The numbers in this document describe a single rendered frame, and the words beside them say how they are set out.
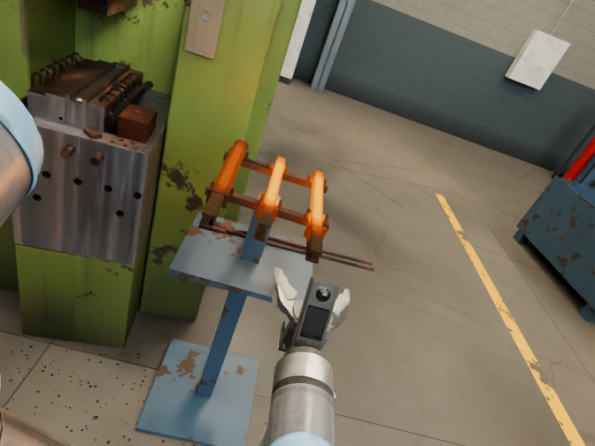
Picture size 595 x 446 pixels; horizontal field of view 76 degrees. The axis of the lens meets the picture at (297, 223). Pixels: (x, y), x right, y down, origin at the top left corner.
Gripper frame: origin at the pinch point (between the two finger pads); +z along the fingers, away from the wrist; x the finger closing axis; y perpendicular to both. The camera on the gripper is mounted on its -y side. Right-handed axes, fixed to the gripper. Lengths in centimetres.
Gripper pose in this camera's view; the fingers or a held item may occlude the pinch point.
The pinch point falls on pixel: (313, 275)
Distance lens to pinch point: 75.8
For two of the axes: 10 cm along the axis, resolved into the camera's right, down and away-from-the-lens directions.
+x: 9.5, 3.0, 1.1
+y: -3.2, 7.9, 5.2
